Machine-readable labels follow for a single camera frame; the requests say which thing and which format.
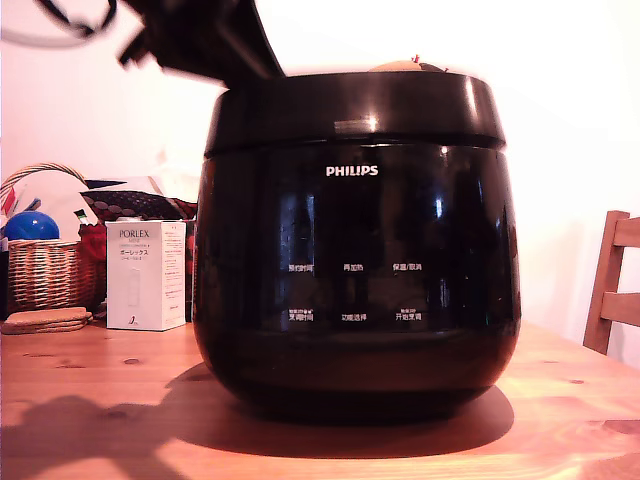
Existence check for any white Porlex box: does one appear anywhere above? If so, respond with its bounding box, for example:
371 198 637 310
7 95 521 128
105 218 188 332

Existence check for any red patterned bag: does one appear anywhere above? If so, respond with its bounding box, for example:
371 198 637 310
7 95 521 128
78 222 109 302

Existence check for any black Philips rice cooker body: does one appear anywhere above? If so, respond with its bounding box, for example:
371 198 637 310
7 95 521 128
193 143 523 422

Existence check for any white paper card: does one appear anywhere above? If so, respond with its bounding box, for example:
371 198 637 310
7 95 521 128
12 168 97 232

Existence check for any blue ball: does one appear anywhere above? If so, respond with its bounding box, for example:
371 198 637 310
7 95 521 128
3 210 61 242

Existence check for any black looping cable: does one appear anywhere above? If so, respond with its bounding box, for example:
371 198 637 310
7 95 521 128
38 0 118 38

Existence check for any white bag with handles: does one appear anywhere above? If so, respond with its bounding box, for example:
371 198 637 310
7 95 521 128
145 172 202 202

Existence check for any dark dotted fabric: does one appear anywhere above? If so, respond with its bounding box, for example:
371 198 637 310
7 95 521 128
79 187 199 222

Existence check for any stack of cork coasters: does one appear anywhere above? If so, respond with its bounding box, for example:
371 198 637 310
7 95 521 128
0 306 94 336

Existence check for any black rice cooker lid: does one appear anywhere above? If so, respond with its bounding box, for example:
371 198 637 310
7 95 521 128
203 70 508 160

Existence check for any wooden chair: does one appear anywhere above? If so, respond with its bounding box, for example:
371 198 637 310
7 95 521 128
582 209 640 357

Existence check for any brown patterned round object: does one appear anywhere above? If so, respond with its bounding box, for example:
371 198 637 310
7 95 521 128
367 55 451 75

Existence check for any wicker basket with handle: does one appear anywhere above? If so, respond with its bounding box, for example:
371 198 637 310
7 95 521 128
0 161 100 314

